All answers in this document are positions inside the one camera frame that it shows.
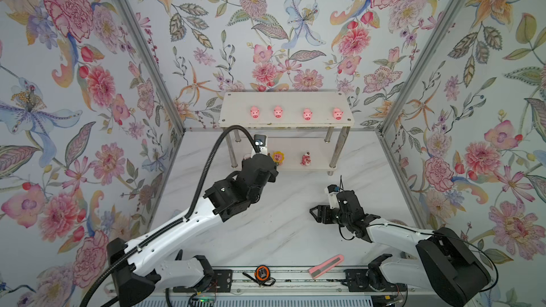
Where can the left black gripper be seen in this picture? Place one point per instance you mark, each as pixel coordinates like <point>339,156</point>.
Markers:
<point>273,172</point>

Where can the black orange tape measure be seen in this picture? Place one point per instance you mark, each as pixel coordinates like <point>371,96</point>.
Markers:
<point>262,276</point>

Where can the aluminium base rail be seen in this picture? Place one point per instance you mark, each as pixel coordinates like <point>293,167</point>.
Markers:
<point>297,281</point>

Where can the yellow-haired princess toy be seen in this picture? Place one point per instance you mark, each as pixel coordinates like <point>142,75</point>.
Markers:
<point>278,158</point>

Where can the white two-tier shelf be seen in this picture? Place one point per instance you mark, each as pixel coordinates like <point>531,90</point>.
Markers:
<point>323,136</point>

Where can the pink striped flat tool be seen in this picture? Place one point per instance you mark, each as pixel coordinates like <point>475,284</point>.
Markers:
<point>321,269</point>

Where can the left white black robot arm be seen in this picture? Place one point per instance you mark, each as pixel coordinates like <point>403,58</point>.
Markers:
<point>147,264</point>

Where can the single pink piglet toy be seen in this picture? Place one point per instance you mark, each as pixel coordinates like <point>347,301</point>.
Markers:
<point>338,114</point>

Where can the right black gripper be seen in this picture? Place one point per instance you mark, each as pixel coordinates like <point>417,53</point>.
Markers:
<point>322,208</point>

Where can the small red pink figurine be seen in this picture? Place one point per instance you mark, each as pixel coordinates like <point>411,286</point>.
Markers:
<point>306,159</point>

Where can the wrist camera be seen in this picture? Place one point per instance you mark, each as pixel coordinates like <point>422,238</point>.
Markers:
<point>260,141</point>
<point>332,192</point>

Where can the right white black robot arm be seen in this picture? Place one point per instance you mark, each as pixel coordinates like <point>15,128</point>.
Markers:
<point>434,260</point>

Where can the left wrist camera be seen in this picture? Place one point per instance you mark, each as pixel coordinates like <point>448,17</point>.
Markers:
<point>260,141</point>

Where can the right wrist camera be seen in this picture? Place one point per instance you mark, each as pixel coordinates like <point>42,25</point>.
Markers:
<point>332,192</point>

